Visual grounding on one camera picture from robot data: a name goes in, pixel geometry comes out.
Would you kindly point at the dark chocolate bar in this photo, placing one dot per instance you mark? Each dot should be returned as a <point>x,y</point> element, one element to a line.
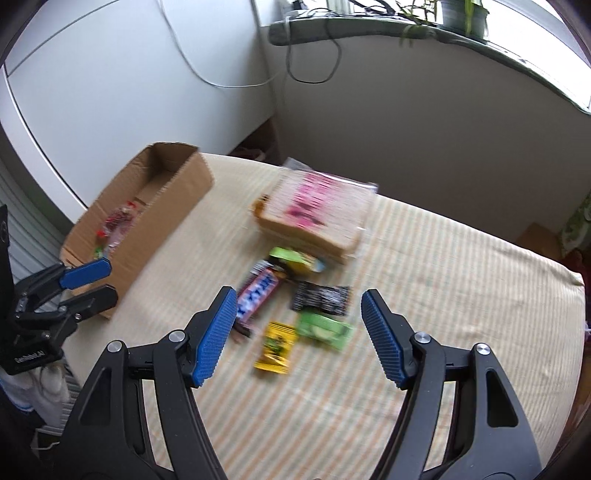
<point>258,295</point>

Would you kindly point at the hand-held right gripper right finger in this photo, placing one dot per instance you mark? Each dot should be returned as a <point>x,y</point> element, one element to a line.
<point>383,339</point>

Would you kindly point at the person's left hand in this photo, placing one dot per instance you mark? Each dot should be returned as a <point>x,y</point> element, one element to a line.
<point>46,383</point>

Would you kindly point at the chocolate cake red clear wrapper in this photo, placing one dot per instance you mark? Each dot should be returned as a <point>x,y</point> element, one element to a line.
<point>120,218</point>

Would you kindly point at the brown cardboard box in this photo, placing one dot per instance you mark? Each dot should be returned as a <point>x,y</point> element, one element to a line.
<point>175,194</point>

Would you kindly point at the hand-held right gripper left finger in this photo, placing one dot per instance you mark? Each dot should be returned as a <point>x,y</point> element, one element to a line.
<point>214,337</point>

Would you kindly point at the brown wooden box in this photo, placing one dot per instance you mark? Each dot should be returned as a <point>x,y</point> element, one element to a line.
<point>538,237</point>

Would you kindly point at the bagged sliced bread loaf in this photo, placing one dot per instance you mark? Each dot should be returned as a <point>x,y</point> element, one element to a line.
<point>314,207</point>

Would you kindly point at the yellow green snack packet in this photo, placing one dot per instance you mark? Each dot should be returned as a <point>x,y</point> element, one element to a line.
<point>295,258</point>

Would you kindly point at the grey windowsill cover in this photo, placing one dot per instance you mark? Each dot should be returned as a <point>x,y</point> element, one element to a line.
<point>369,27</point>

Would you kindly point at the dark green snack packet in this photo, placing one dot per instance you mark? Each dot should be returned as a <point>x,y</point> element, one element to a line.
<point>99,252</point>

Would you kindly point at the light green snack packet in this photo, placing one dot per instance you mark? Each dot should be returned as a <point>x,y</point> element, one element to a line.
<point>323,328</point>

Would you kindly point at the white wardrobe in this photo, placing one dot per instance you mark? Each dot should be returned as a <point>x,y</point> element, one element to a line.
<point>138,92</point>

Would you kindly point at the potted spider plant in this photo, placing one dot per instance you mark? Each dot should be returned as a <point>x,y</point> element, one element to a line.
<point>457,14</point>

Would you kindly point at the black snack packet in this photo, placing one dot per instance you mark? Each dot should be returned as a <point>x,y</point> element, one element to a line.
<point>321,297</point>

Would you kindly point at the green patterned bag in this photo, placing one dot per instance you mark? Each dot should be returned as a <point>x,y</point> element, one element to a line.
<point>575,226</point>

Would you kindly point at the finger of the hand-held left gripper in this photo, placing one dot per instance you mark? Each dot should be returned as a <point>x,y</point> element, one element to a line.
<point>92,300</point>
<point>87,271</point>

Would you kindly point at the white ribbed radiator panel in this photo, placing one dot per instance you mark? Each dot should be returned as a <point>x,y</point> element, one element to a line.
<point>32,221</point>

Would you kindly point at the red white round object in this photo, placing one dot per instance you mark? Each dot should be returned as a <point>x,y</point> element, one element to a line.
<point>249,152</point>

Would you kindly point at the striped beige tablecloth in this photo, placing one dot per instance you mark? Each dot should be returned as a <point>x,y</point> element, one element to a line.
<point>415,258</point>

